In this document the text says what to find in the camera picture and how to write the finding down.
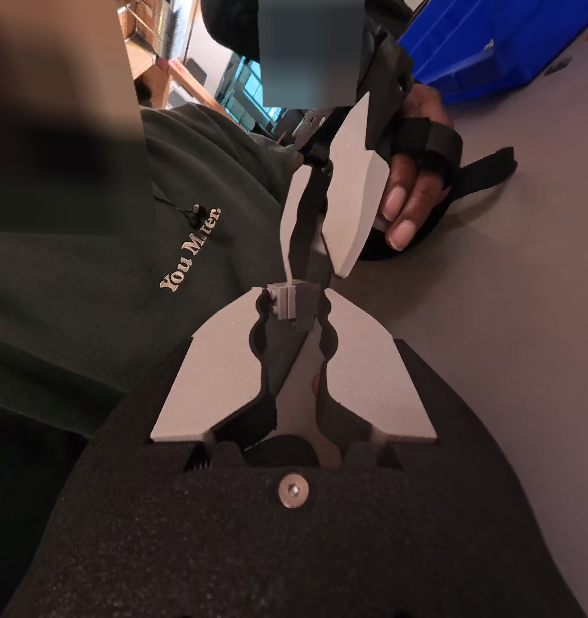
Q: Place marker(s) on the blue plastic bin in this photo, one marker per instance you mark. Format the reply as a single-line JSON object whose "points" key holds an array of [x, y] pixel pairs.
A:
{"points": [[516, 62]]}

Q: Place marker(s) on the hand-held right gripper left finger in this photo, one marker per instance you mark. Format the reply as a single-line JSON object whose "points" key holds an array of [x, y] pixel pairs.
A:
{"points": [[211, 386]]}

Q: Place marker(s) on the light grey square brick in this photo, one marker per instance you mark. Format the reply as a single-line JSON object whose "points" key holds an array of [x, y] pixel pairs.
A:
{"points": [[279, 304]]}

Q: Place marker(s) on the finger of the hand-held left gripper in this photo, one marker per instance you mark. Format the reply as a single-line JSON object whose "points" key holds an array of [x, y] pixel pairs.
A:
{"points": [[286, 227], [351, 193]]}

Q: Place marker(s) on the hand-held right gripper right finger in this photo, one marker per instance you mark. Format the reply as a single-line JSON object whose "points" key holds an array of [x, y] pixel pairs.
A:
{"points": [[371, 386]]}

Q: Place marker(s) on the person's left hand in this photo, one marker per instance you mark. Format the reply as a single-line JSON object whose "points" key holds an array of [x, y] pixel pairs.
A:
{"points": [[405, 193]]}

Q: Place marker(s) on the wooden shelf unit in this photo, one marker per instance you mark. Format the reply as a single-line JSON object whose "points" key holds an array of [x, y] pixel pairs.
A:
{"points": [[158, 82]]}

